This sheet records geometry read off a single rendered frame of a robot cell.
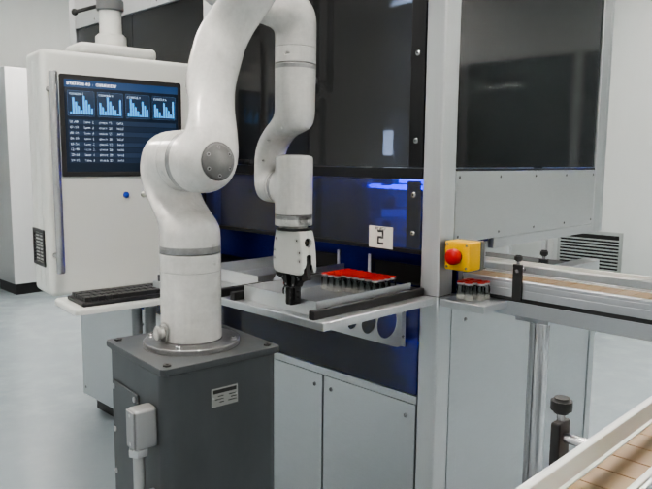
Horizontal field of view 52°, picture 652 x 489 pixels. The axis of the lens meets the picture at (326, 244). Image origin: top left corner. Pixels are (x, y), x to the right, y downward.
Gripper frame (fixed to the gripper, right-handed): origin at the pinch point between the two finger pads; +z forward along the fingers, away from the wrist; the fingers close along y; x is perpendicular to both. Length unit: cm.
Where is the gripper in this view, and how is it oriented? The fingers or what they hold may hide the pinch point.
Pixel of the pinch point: (293, 295)
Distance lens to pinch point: 151.3
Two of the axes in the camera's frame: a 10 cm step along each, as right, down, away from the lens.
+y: -7.1, -1.0, 7.0
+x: -7.1, 0.8, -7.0
